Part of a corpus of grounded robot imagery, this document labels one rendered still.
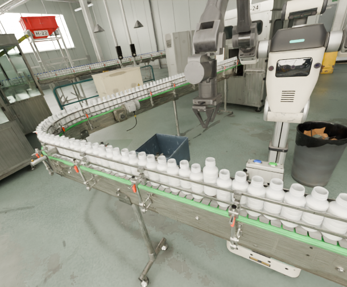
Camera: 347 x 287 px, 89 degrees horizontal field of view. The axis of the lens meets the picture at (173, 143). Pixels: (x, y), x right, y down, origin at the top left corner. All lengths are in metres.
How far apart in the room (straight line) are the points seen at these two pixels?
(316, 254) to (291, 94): 0.72
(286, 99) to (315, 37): 0.30
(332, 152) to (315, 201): 1.59
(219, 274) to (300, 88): 1.42
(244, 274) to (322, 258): 1.00
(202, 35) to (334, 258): 0.79
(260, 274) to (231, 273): 0.21
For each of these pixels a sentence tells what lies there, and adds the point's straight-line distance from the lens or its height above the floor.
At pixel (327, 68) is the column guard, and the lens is 8.20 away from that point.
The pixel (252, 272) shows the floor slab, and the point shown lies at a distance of 1.80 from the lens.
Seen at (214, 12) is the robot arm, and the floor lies 1.67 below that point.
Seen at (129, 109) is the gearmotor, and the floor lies 0.98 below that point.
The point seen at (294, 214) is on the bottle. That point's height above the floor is 1.07.
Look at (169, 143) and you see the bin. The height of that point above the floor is 0.86.
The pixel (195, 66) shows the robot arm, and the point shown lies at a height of 1.55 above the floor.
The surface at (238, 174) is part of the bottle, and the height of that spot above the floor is 1.15.
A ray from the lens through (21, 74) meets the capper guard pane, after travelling 5.93.
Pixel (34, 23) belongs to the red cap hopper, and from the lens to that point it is 7.36.
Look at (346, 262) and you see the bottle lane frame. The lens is 0.86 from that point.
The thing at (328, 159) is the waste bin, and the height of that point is 0.41.
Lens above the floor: 1.62
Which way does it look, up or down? 29 degrees down
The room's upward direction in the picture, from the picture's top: 9 degrees counter-clockwise
